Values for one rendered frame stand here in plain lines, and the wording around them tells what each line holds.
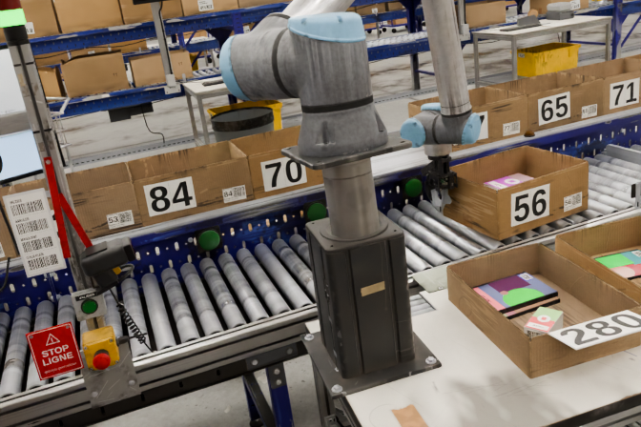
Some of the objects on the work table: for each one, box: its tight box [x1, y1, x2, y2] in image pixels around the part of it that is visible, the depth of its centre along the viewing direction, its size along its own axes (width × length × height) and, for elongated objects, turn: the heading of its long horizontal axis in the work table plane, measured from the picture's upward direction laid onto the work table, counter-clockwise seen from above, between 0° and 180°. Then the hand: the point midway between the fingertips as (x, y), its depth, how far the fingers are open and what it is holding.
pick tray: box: [446, 243, 641, 379], centre depth 150 cm, size 28×38×10 cm
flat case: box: [472, 272, 558, 315], centre depth 160 cm, size 14×19×2 cm
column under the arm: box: [300, 210, 442, 399], centre depth 142 cm, size 26×26×33 cm
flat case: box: [594, 249, 641, 280], centre depth 168 cm, size 14×19×2 cm
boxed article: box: [524, 307, 563, 338], centre depth 144 cm, size 6×10×5 cm, turn 162°
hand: (439, 207), depth 214 cm, fingers closed
